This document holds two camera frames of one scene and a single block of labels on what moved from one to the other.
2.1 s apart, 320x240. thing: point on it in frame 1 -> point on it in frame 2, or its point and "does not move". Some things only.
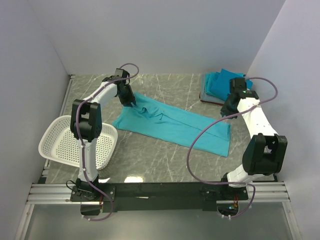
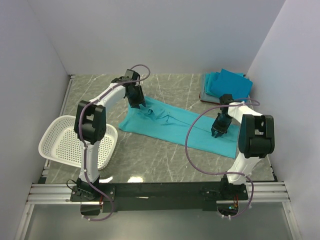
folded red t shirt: [215, 103] does not move
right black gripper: [224, 111] -> [216, 127]
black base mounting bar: [158, 197] does not move
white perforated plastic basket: [59, 145] does not move
